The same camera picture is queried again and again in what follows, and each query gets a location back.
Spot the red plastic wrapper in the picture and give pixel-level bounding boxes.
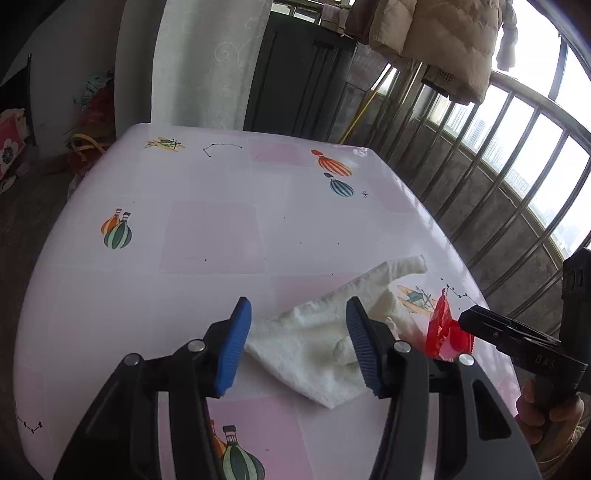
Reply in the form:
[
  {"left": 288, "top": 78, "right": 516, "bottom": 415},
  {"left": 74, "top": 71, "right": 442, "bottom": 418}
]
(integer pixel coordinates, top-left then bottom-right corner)
[{"left": 425, "top": 287, "right": 476, "bottom": 361}]

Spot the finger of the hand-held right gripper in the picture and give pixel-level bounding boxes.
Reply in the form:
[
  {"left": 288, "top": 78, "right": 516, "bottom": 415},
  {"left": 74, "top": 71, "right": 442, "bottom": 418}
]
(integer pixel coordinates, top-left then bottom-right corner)
[{"left": 458, "top": 305, "right": 564, "bottom": 370}]

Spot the person's right hand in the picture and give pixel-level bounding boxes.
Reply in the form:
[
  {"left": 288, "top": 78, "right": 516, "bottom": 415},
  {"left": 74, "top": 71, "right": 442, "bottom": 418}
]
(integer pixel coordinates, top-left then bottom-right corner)
[{"left": 515, "top": 383, "right": 587, "bottom": 462}]

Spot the beige down jacket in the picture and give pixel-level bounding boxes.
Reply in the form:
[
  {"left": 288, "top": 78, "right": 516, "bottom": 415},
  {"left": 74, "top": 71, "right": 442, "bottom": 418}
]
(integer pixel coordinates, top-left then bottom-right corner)
[{"left": 346, "top": 0, "right": 518, "bottom": 104}]

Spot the white curtain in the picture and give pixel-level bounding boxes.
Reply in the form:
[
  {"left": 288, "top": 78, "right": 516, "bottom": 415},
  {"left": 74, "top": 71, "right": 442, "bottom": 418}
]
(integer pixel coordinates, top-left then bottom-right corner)
[{"left": 115, "top": 0, "right": 273, "bottom": 132}]

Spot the white towel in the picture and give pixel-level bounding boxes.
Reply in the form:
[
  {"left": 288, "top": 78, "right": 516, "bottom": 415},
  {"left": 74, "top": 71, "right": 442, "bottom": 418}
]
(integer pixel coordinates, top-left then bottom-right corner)
[{"left": 245, "top": 255, "right": 428, "bottom": 409}]

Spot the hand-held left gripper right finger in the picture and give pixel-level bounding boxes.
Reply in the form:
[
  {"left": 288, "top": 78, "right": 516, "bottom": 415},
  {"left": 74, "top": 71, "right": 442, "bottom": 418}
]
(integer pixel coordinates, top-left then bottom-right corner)
[{"left": 345, "top": 296, "right": 543, "bottom": 480}]

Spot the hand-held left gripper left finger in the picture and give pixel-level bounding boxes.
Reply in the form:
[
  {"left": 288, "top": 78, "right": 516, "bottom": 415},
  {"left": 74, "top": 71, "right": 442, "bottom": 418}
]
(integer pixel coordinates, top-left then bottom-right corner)
[{"left": 53, "top": 296, "right": 253, "bottom": 480}]

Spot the dark cabinet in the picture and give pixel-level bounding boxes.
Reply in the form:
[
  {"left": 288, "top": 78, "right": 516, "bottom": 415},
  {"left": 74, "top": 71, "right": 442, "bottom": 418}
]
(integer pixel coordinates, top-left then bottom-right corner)
[{"left": 242, "top": 11, "right": 358, "bottom": 141}]

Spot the red floral bag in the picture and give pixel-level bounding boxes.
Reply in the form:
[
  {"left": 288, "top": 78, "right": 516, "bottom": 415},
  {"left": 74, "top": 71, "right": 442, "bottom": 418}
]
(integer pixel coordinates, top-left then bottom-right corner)
[{"left": 0, "top": 108, "right": 28, "bottom": 181}]

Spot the red bag with yellow handles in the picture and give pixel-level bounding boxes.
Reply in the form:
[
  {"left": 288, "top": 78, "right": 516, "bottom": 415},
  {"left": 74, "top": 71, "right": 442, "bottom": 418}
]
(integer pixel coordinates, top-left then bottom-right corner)
[{"left": 65, "top": 69, "right": 116, "bottom": 178}]

